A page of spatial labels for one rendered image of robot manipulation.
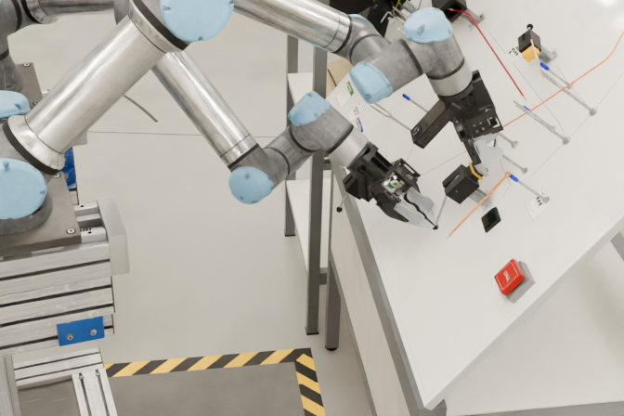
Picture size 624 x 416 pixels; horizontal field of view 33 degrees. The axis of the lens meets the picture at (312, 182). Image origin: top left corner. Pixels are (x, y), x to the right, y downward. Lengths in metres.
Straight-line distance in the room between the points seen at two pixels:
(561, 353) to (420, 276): 0.33
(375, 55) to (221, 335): 1.76
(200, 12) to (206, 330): 1.97
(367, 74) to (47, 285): 0.70
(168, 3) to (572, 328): 1.16
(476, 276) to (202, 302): 1.70
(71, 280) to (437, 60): 0.78
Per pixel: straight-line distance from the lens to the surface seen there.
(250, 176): 1.99
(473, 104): 1.97
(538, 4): 2.39
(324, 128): 2.04
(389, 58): 1.86
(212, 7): 1.66
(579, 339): 2.32
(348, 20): 1.95
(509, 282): 1.91
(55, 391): 3.03
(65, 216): 1.97
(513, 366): 2.22
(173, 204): 4.08
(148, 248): 3.86
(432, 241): 2.20
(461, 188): 2.08
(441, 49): 1.87
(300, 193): 3.69
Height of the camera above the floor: 2.25
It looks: 32 degrees down
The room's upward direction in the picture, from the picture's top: 2 degrees clockwise
